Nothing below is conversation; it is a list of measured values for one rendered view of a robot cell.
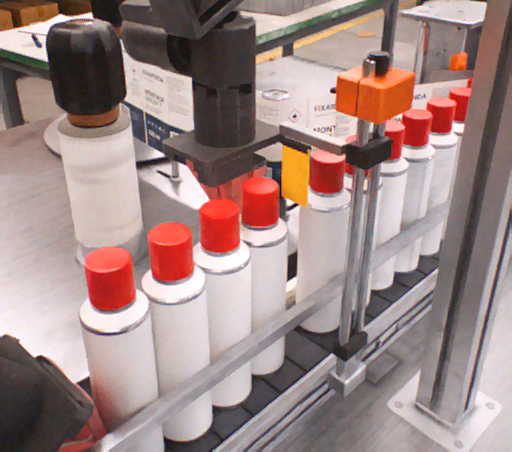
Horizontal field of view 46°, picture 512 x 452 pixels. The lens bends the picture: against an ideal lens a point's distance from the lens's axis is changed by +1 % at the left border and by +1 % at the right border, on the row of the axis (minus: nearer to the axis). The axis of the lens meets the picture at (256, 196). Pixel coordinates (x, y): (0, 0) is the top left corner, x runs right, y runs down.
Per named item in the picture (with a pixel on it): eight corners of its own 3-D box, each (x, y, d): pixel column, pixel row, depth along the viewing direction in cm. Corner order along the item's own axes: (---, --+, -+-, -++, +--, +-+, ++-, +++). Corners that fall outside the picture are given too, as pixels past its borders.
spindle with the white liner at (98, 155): (121, 226, 85) (93, 9, 71) (160, 251, 80) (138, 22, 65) (64, 251, 80) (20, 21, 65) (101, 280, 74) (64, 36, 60)
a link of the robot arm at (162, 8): (170, -25, 43) (241, -78, 47) (66, -40, 49) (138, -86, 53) (214, 111, 51) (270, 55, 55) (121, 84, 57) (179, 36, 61)
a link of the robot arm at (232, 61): (226, 19, 47) (269, 7, 51) (163, 7, 51) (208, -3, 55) (228, 104, 50) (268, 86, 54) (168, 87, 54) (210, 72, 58)
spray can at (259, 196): (257, 335, 66) (257, 166, 56) (294, 358, 63) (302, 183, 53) (223, 361, 62) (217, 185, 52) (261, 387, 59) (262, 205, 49)
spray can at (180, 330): (190, 390, 59) (177, 208, 49) (224, 422, 55) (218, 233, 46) (145, 420, 56) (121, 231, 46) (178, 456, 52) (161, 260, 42)
